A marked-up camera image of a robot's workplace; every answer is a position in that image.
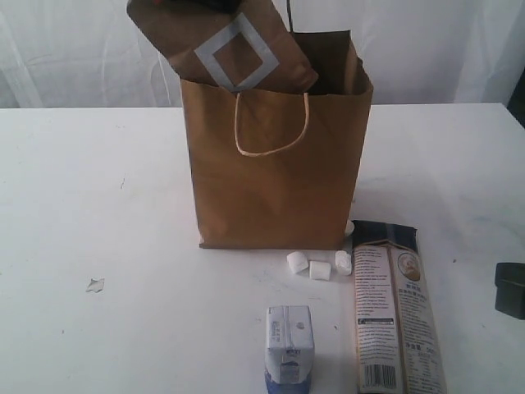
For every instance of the brown paper shopping bag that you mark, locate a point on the brown paper shopping bag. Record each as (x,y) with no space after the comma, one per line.
(272,170)

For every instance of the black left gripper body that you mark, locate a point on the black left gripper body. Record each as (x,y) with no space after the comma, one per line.
(226,7)

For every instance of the torn kraft paper pouch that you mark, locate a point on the torn kraft paper pouch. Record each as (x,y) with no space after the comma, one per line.
(248,49)

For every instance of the white marshmallow by bag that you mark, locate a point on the white marshmallow by bag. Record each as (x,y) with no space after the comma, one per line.
(349,228)

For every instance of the long noodle package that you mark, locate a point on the long noodle package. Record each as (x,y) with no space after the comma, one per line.
(396,341)

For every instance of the white blue milk carton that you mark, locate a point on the white blue milk carton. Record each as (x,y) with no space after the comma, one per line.
(290,349)

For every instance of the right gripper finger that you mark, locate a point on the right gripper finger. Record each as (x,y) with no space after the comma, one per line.
(509,283)

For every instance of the small torn paper scrap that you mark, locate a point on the small torn paper scrap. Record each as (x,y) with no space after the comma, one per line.
(95,285)

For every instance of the white marshmallow right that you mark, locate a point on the white marshmallow right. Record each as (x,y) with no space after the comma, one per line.
(343,262)

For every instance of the white marshmallow left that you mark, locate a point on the white marshmallow left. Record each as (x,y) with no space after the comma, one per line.
(297,262)

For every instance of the white marshmallow middle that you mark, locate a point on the white marshmallow middle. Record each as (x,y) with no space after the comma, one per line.
(319,271)

